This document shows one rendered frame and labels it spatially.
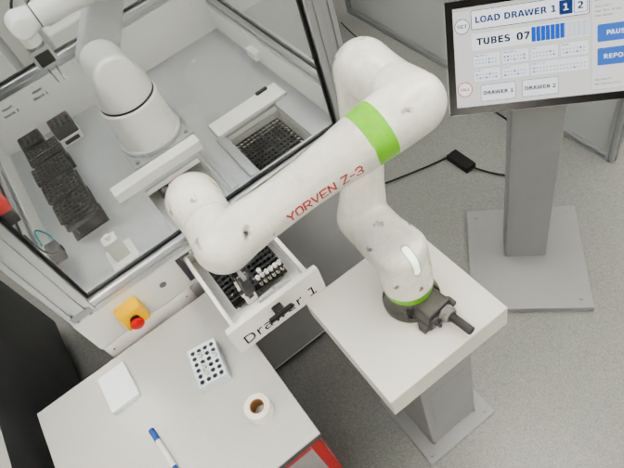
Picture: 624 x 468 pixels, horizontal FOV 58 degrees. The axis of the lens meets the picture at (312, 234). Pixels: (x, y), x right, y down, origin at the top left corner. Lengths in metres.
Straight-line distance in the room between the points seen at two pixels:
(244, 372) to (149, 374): 0.29
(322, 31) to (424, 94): 0.56
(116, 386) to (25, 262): 0.46
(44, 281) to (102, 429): 0.45
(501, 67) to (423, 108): 0.72
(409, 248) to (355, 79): 0.40
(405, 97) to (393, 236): 0.39
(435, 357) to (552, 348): 1.01
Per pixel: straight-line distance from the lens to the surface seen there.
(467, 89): 1.70
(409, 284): 1.31
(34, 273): 1.52
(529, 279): 2.44
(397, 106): 1.00
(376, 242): 1.29
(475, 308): 1.45
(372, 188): 1.31
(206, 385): 1.58
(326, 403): 2.32
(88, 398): 1.79
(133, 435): 1.67
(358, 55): 1.13
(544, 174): 2.09
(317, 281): 1.51
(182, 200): 1.04
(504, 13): 1.72
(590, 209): 2.72
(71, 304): 1.62
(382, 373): 1.40
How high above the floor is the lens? 2.12
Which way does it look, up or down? 51 degrees down
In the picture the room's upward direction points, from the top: 23 degrees counter-clockwise
